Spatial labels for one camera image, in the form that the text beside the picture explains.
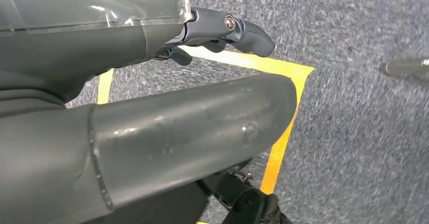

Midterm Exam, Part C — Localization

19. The yellow floor tape square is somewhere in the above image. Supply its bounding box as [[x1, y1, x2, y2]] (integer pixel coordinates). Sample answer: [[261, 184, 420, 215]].
[[96, 46, 316, 224]]

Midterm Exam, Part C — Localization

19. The dark metal tube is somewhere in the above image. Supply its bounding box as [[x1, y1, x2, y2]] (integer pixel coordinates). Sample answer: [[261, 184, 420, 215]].
[[379, 56, 429, 81]]

